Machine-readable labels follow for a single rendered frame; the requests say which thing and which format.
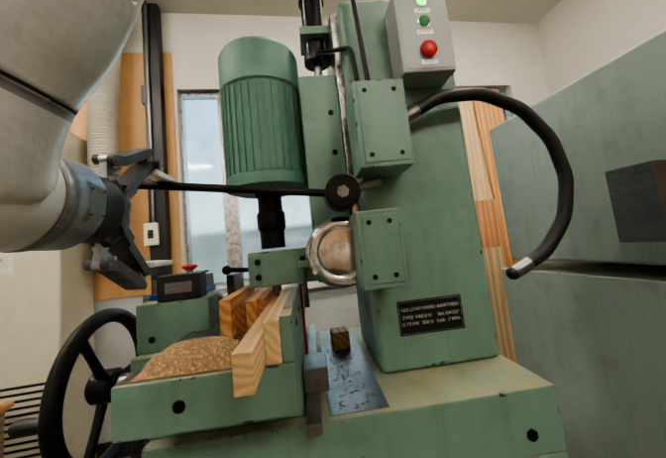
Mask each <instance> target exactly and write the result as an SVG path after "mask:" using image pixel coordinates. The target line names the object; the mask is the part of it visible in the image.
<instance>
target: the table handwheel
mask: <svg viewBox="0 0 666 458"><path fill-rule="evenodd" d="M109 322H118V323H120V324H122V325H123V326H124V327H125V328H126V329H127V330H128V332H129V333H130V335H131V337H132V340H133V343H134V347H135V352H136V357H137V356H139V355H138V354H137V329H136V316H135V315H134V314H133V313H132V312H130V311H128V310H126V309H123V308H117V307H113V308H106V309H103V310H100V311H98V312H96V313H94V314H92V315H91V316H89V317H88V318H86V319H85V320H84V321H83V322H82V323H81V324H80V325H79V326H77V328H76V329H75V330H74V331H73V332H72V333H71V334H70V336H69V337H68V338H67V339H66V341H65V342H64V344H63V345H62V347H61V349H60V350H59V352H58V354H57V356H56V358H55V361H54V363H53V365H52V367H51V370H50V372H49V375H48V377H47V380H46V383H45V387H44V390H43V394H42V398H41V403H40V409H39V418H38V442H39V449H40V453H41V457H42V458H72V457H71V455H70V454H69V452H68V449H67V447H66V444H65V440H64V435H63V427H62V413H63V403H64V397H65V392H66V387H67V384H68V380H69V377H70V374H71V371H72V368H73V366H74V364H75V361H76V359H77V357H78V355H79V353H81V354H82V356H83V358H84V359H85V361H86V362H87V364H88V366H89V368H90V370H91V372H92V376H91V377H90V378H89V379H88V381H87V383H86V385H85V389H84V397H85V399H86V401H87V403H88V404H89V405H96V410H95V413H94V417H93V422H92V426H91V431H90V435H89V438H88V442H87V446H86V449H85V453H84V457H83V458H95V454H96V449H97V445H98V440H99V436H100V432H101V428H102V424H103V420H104V417H105V413H106V409H107V405H108V403H110V402H111V389H112V388H113V387H114V386H116V385H117V384H119V383H120V382H121V381H123V380H124V379H126V378H127V377H128V376H130V375H131V364H129V365H128V366H127V367H125V368H124V369H123V368H121V367H119V368H111V369H104V368H103V366H102V364H101V363H100V361H99V360H98V358H97V356H96V354H95V353H94V351H93V349H92V347H91V345H90V343H89V341H88V339H89V338H90V337H91V336H92V334H93V333H94V332H95V331H96V330H97V329H99V328H100V327H101V326H103V325H104V324H106V323H109ZM129 442H130V441H127V442H121V443H112V444H111V445H110V446H109V448H108V449H107V450H106V451H105V452H104V453H103V454H102V455H101V456H100V457H99V458H119V457H120V456H121V454H122V453H123V451H124V450H125V448H126V447H127V445H128V443H129Z"/></svg>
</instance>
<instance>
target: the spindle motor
mask: <svg viewBox="0 0 666 458"><path fill-rule="evenodd" d="M217 61H218V76H219V91H220V104H221V119H222V134H223V149H224V164H225V178H226V184H231V185H253V186H276V187H299V188H308V183H307V174H306V164H305V153H304V144H303V134H302V124H301V114H300V104H299V94H298V80H297V79H298V71H297V62H296V58H295V56H294V54H293V53H292V52H291V50H290V49H289V48H288V47H287V46H286V45H285V44H283V43H281V42H279V41H277V40H274V39H271V38H267V37H261V36H248V37H242V38H238V39H235V40H233V41H231V42H229V43H228V44H227V45H225V46H224V48H223V49H222V51H221V52H220V54H219V56H218V60H217Z"/></svg>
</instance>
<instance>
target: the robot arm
mask: <svg viewBox="0 0 666 458"><path fill-rule="evenodd" d="M143 2H144V0H0V253H21V252H27V251H58V250H64V249H68V248H71V247H74V246H76V245H78V244H80V243H82V244H89V245H90V246H92V247H94V251H93V257H92V260H87V261H85V262H84V264H83V268H84V269H85V270H86V271H95V272H98V273H99V274H101V275H102V276H104V277H106V278H107V279H109V280H110V281H112V282H113V283H115V284H116V285H118V286H120V287H122V288H123V289H125V290H135V289H146V288H147V286H148V283H147V281H145V279H146V276H149V275H154V274H156V273H157V272H158V267H160V266H167V265H172V264H173V260H155V261H145V259H144V258H143V256H142V254H141V253H140V251H139V250H138V248H137V246H136V245H135V243H134V240H135V236H134V234H133V233H132V231H131V229H130V228H129V226H130V210H131V202H130V199H131V198H132V197H133V196H134V195H135V194H136V193H137V192H138V190H137V188H138V186H139V185H140V184H141V183H142V182H143V181H144V180H145V179H146V178H148V179H150V180H153V181H163V182H177V179H176V178H174V177H172V176H170V175H168V174H165V173H163V168H162V167H161V163H160V162H153V161H152V156H153V155H154V150H153V149H152V148H134V149H130V150H127V151H123V152H120V153H116V154H113V155H92V157H91V160H92V162H93V163H94V164H95V165H99V176H98V175H97V174H96V173H95V172H94V171H93V170H92V169H91V168H89V167H88V166H86V165H84V164H82V163H79V162H77V161H74V160H71V159H68V158H65V157H63V156H62V155H61V154H62V150H63V146H64V142H65V139H66V136H67V133H68V131H69V128H70V126H71V124H72V122H73V120H74V118H75V116H76V115H77V113H78V112H79V110H80V109H81V107H82V106H83V104H84V103H85V101H86V100H87V99H88V98H89V96H90V95H91V94H92V93H93V92H94V91H95V90H96V89H97V88H98V87H99V86H100V85H101V83H102V82H103V80H104V79H105V77H106V76H107V74H108V73H109V71H110V70H111V68H112V67H113V65H114V63H115V62H116V60H117V58H118V56H119V54H120V53H121V51H122V50H123V48H124V46H125V44H126V42H127V40H128V38H129V36H130V34H131V32H132V29H133V27H134V25H135V23H136V21H137V18H138V16H139V13H140V10H141V8H142V5H143ZM129 165H131V166H130V167H129V168H128V169H126V170H125V171H124V172H123V173H122V174H121V175H120V176H119V177H118V178H115V177H114V176H113V173H114V172H116V171H117V170H121V169H122V168H123V167H124V166H129ZM108 248H109V249H110V250H111V252H112V253H113V254H114V256H112V255H111V254H110V253H109V252H108ZM116 260H118V261H116Z"/></svg>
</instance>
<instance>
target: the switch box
mask: <svg viewBox="0 0 666 458"><path fill-rule="evenodd" d="M414 8H430V12H429V13H414ZM421 15H426V16H428V17H429V18H430V25H429V26H428V27H427V28H422V27H420V26H419V25H418V24H417V19H418V17H419V16H421ZM385 18H386V25H387V33H388V46H389V53H390V61H391V68H392V75H393V79H395V78H402V80H403V87H404V88H418V87H434V86H443V85H444V84H445V83H446V81H447V80H448V79H449V78H450V77H451V75H452V74H453V73H454V72H455V71H456V68H457V67H456V62H455V56H454V50H453V44H452V38H451V32H450V26H449V20H448V14H447V8H446V2H445V0H426V4H425V5H424V6H422V7H420V6H417V5H416V3H415V0H389V3H388V8H387V11H386V14H385ZM426 29H433V34H419V35H417V30H426ZM425 40H432V41H434V42H435V43H436V44H437V47H438V50H437V53H436V54H435V55H434V56H432V57H428V56H426V55H424V54H423V53H422V51H421V49H420V47H421V44H422V43H423V42H424V41H425ZM434 58H438V63H430V64H422V61H421V60H422V59H434Z"/></svg>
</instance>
